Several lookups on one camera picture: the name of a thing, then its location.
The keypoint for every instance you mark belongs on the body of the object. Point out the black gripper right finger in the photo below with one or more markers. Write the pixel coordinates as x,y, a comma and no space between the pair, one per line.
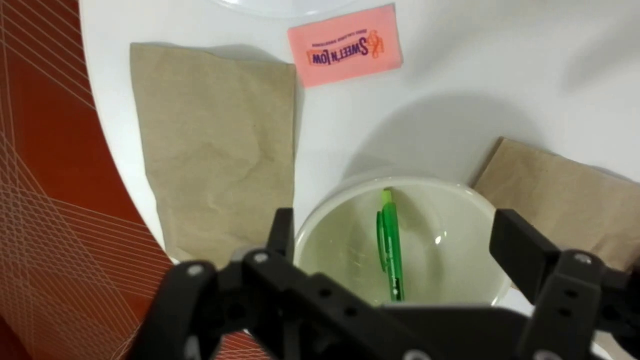
573,292

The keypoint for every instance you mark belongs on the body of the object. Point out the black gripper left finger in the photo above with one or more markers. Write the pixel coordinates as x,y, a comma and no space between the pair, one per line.
221,301

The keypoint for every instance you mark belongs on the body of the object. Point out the green pen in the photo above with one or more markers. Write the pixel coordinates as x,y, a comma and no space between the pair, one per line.
390,247

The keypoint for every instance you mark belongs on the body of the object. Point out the white ceramic bowl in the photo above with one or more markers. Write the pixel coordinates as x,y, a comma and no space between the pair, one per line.
453,227

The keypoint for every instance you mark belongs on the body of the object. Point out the creased brown napkin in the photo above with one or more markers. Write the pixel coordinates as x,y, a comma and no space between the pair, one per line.
566,193

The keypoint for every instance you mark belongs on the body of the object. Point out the small brown napkin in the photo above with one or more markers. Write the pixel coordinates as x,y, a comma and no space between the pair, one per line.
213,140

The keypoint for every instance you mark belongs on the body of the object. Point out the small pink sweetener packet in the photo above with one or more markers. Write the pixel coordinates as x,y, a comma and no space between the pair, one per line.
346,45

